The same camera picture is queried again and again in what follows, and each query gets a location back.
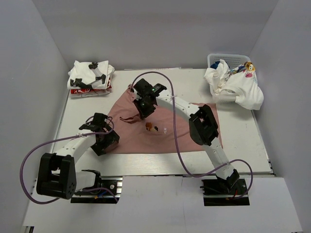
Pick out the pink t shirt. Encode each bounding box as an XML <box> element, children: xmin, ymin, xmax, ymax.
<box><xmin>102</xmin><ymin>84</ymin><xmax>224</xmax><ymax>155</ymax></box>

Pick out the blue t shirt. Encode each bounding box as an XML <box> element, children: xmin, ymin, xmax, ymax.
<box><xmin>210</xmin><ymin>61</ymin><xmax>220</xmax><ymax>69</ymax></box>

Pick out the white printed t shirt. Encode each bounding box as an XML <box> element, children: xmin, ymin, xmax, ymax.
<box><xmin>204</xmin><ymin>59</ymin><xmax>264</xmax><ymax>110</ymax></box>

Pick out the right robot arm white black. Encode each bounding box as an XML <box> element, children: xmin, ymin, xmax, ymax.
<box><xmin>130</xmin><ymin>79</ymin><xmax>240</xmax><ymax>194</ymax></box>

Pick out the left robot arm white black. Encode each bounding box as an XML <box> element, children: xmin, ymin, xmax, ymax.
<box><xmin>36</xmin><ymin>113</ymin><xmax>120</xmax><ymax>200</ymax></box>

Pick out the folded red white t shirt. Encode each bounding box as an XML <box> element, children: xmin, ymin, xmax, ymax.
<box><xmin>70</xmin><ymin>78</ymin><xmax>112</xmax><ymax>98</ymax></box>

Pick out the folded white black t shirt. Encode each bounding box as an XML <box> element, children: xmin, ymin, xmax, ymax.
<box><xmin>67</xmin><ymin>60</ymin><xmax>115</xmax><ymax>90</ymax></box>

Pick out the white plastic basket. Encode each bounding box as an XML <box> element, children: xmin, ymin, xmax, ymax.
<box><xmin>207</xmin><ymin>53</ymin><xmax>251</xmax><ymax>102</ymax></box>

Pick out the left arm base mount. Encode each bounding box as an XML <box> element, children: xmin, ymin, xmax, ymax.
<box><xmin>70</xmin><ymin>177</ymin><xmax>123</xmax><ymax>204</ymax></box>

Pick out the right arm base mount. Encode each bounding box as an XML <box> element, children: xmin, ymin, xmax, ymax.
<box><xmin>200</xmin><ymin>179</ymin><xmax>250</xmax><ymax>207</ymax></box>

